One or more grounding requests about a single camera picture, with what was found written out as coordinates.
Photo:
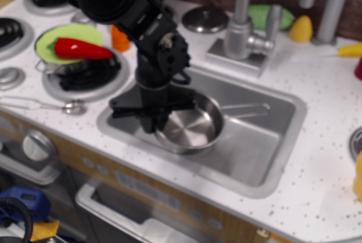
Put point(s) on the steel pot lid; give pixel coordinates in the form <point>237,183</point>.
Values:
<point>205,19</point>

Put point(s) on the blue device with black cable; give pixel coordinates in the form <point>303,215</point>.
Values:
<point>26,205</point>

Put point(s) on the front right stove burner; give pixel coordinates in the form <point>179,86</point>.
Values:
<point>97,80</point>

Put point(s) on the silver round lid right edge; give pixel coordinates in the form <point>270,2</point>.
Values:
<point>354,144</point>

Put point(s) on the silver stove top knob left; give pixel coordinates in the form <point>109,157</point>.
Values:
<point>11,77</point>

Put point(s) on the green toy bitter gourd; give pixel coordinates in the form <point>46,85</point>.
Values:
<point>259,15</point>

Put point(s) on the stove burner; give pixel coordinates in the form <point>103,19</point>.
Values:
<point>16,36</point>
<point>97,80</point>
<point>49,7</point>

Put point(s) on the red toy chili pepper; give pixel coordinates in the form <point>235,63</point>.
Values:
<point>69,48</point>

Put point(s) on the grey toy sink basin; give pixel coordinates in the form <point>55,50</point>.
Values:
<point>251,154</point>

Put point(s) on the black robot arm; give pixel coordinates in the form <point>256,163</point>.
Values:
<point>162,56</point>

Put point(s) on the yellow toy knife handle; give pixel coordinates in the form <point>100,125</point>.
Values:
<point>354,50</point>

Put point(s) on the silver oven knob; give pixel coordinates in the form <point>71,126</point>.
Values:
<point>37,146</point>

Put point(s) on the red toy cup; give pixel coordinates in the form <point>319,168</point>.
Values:
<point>358,70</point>

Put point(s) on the yellow toy at right edge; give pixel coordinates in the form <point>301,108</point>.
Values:
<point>357,182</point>

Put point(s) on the light green toy plate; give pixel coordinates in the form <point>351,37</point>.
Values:
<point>79,32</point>

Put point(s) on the stainless steel frying pan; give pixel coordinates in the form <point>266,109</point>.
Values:
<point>200,127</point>

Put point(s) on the front left stove burner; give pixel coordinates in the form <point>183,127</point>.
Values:
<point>16,36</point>

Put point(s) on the grey vertical pole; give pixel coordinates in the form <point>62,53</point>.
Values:
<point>326,33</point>

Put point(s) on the silver toy faucet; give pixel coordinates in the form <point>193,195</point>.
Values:
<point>243,50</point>

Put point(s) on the yellow toy corn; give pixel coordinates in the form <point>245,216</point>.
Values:
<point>302,29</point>

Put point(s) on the silver oven door handle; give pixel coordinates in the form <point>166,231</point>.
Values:
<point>45,176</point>

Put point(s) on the orange toy carrot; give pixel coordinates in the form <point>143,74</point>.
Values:
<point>119,40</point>

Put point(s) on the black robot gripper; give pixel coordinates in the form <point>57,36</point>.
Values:
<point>154,105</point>

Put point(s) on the back left stove burner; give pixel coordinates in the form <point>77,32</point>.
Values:
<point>49,7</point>

